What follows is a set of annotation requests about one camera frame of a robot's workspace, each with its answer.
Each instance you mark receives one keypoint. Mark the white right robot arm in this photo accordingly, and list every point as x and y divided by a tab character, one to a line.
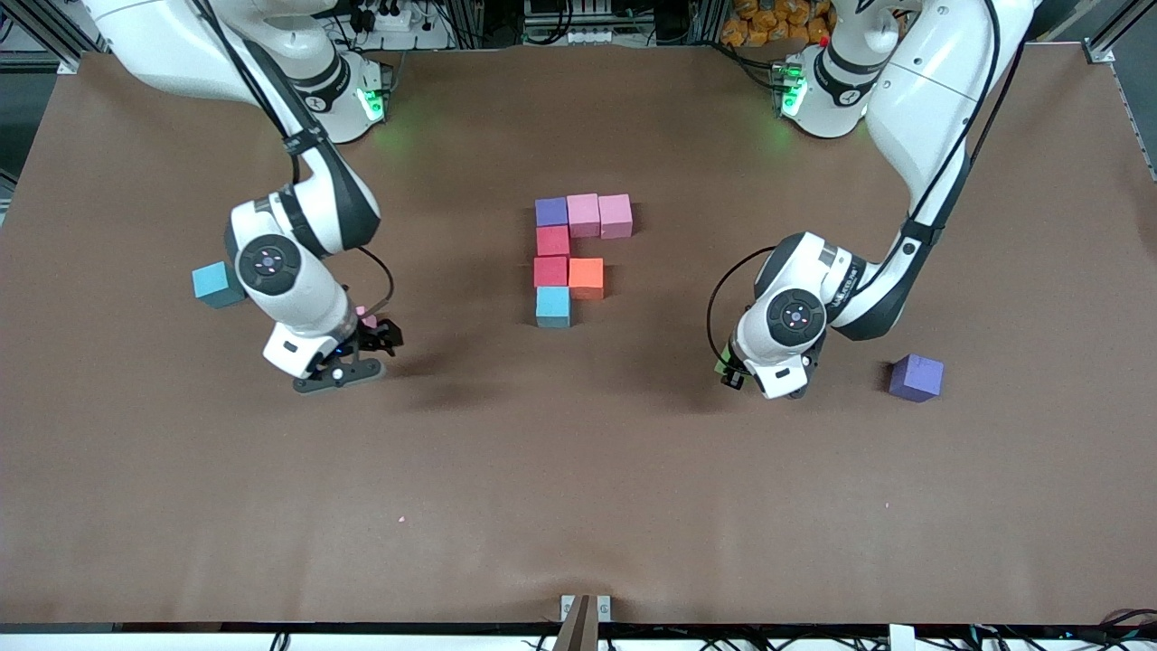
269	262

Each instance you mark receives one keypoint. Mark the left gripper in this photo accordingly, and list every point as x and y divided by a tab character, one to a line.
731	373

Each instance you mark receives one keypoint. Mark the green foam cube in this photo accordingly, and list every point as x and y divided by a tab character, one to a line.
721	366

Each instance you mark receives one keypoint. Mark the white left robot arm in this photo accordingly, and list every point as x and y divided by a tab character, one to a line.
795	316

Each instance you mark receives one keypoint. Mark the red foam cube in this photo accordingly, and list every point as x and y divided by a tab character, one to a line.
553	240
550	271

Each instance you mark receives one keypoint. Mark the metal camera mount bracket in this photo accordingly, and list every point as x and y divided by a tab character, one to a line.
586	624

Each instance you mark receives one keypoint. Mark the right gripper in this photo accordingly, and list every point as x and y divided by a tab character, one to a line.
377	334

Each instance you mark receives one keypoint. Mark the white power strip with plugs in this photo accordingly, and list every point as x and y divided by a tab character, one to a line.
398	20

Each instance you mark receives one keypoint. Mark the cyan foam cube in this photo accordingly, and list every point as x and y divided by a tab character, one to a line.
211	282
553	306

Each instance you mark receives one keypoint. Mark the small white socket strip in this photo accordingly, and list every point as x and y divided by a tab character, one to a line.
592	37

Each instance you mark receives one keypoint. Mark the orange foam cube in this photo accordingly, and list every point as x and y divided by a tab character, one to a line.
586	276

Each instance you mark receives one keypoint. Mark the purple foam cube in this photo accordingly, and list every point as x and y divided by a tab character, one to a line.
915	376
551	211

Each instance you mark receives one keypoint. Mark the pink foam cube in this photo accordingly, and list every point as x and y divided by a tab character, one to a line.
616	215
364	314
583	215

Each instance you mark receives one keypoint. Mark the aluminium frame rail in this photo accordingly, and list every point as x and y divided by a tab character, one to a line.
68	61
1101	51

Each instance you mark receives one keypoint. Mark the bag of orange snacks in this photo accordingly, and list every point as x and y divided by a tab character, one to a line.
768	23

